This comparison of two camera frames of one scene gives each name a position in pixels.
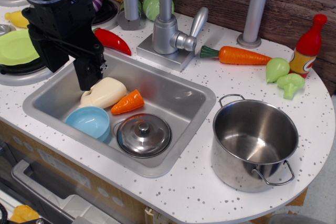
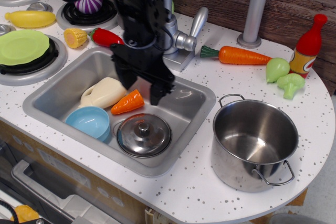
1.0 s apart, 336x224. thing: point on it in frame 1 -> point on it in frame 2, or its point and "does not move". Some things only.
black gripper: x=59 y=19 -> x=145 y=14
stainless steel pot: x=252 y=140 does not move
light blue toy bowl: x=91 y=121 does not move
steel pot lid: x=144 y=136 does not move
